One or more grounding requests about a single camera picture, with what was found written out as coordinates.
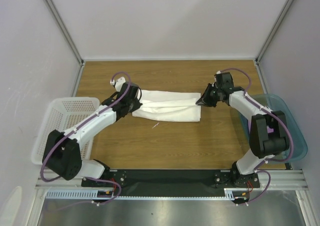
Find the white towel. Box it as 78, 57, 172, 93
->
132, 90, 201, 122

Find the purple towel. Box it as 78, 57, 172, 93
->
267, 126, 274, 134

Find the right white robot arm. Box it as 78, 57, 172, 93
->
196, 69, 294, 187

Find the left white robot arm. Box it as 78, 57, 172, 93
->
40, 82, 142, 186

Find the white plastic laundry basket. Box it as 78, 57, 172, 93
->
31, 97, 100, 165

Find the clear blue plastic tray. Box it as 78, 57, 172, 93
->
238, 94, 308, 163

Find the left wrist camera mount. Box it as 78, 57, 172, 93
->
110, 77, 126, 92

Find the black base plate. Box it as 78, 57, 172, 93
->
81, 168, 262, 197

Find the aluminium frame rail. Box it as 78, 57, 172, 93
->
35, 170, 308, 202

